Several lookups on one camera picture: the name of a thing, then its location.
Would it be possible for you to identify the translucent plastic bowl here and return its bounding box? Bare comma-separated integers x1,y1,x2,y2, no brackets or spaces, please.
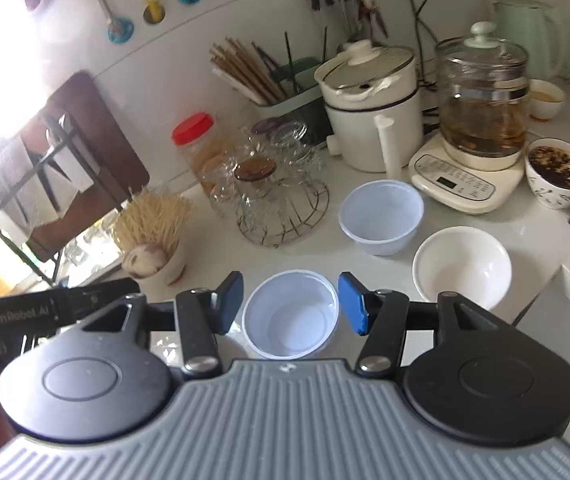
242,270,340,361
338,180,425,257

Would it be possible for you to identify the white ceramic bowl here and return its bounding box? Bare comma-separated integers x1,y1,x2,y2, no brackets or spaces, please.
412,226,513,310

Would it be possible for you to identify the bowl with garlic and noodles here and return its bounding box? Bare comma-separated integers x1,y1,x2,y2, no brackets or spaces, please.
122,242,186,287

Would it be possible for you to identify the black dish rack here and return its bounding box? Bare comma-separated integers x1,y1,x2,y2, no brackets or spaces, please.
0,119,90,285

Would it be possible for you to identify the red lid plastic jar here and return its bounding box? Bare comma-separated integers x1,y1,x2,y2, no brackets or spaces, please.
171,112,236,196

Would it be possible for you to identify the brown cutting board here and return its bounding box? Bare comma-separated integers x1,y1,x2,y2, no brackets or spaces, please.
17,70,149,261

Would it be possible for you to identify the white electric cooking pot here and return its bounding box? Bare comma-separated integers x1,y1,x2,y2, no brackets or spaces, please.
314,40,424,174

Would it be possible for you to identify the cup with tea leaves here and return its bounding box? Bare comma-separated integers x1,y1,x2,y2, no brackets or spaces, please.
524,138,570,210

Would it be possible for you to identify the green chopstick holder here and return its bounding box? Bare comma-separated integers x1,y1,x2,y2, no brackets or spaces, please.
253,56,332,145

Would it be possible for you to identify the glass kettle on base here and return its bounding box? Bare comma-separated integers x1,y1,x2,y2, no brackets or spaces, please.
408,22,530,216

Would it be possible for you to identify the small bowl with liquid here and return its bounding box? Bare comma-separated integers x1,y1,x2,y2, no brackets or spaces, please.
529,79,566,122

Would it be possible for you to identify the mint green electric kettle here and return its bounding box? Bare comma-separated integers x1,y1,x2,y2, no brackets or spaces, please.
493,0,567,80

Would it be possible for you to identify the wire rack with glass cups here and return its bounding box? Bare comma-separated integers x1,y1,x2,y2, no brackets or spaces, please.
204,118,329,248

